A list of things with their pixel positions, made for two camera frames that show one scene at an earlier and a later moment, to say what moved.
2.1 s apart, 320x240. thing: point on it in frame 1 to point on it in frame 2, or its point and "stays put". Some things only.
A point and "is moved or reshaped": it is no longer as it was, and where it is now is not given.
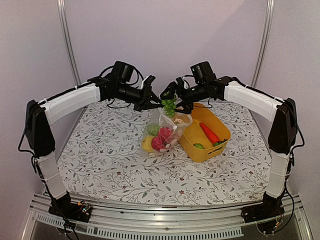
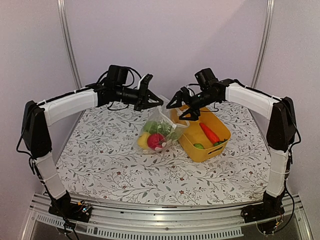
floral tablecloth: x=102 y=157 stays put
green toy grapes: x=169 y=107 to x=172 y=133
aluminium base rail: x=198 y=220 stays put
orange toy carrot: x=213 y=138 stays put
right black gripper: x=172 y=87 to x=194 y=112
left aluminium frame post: x=66 y=28 stays put
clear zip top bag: x=162 y=134 is moved or reshaped
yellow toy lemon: x=147 y=144 to x=142 y=140
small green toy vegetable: x=199 y=146 stays put
